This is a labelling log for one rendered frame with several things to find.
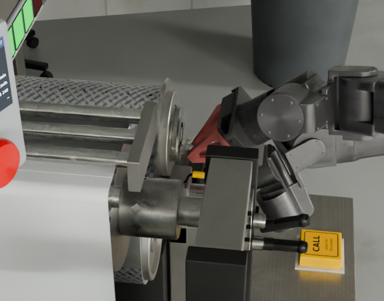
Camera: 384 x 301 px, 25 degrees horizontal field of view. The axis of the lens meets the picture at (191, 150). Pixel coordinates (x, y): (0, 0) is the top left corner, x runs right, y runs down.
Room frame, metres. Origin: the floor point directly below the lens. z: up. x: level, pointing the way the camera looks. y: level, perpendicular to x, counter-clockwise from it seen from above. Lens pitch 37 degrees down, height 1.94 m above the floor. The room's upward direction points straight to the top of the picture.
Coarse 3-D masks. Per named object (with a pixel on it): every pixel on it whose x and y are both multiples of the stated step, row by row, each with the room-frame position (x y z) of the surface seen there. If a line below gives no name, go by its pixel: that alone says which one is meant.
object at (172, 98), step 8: (168, 96) 0.95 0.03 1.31; (176, 96) 0.98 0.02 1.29; (168, 104) 0.93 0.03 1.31; (176, 104) 0.98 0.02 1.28; (168, 112) 0.92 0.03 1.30; (168, 120) 0.91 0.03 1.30; (168, 128) 0.91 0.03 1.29; (168, 136) 0.91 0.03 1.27; (160, 144) 0.89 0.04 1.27; (168, 144) 0.91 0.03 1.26; (160, 152) 0.89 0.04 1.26; (168, 152) 0.90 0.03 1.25; (160, 160) 0.89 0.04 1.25; (168, 160) 0.90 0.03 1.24; (168, 168) 0.90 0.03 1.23
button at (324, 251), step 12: (312, 240) 1.08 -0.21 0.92; (324, 240) 1.08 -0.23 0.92; (336, 240) 1.08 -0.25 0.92; (312, 252) 1.06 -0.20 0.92; (324, 252) 1.06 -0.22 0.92; (336, 252) 1.06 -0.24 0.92; (300, 264) 1.05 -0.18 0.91; (312, 264) 1.04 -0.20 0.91; (324, 264) 1.04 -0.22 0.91; (336, 264) 1.04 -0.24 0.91
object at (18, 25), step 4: (20, 12) 1.37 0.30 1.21; (20, 16) 1.36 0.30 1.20; (16, 20) 1.34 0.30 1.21; (20, 20) 1.36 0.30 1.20; (16, 24) 1.34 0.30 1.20; (20, 24) 1.36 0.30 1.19; (16, 28) 1.33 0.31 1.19; (20, 28) 1.35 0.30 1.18; (16, 32) 1.33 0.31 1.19; (20, 32) 1.35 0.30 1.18; (16, 36) 1.33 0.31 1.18; (20, 36) 1.35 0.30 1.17; (16, 40) 1.33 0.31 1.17; (20, 40) 1.35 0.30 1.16; (16, 44) 1.32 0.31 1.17; (16, 48) 1.32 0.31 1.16
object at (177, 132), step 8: (176, 112) 0.94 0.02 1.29; (184, 112) 0.97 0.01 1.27; (176, 120) 0.93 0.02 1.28; (184, 120) 0.97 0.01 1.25; (176, 128) 0.92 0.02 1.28; (184, 128) 0.97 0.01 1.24; (176, 136) 0.91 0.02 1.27; (176, 144) 0.91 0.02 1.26; (176, 152) 0.91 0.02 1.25; (176, 160) 0.91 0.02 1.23
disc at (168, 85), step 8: (168, 80) 0.97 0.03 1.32; (168, 88) 0.97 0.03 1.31; (160, 96) 0.93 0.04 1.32; (160, 104) 0.92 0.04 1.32; (160, 112) 0.91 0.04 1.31; (160, 120) 0.90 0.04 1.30; (160, 128) 0.90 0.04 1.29; (160, 136) 0.90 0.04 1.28; (160, 168) 0.89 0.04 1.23; (160, 176) 0.89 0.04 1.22
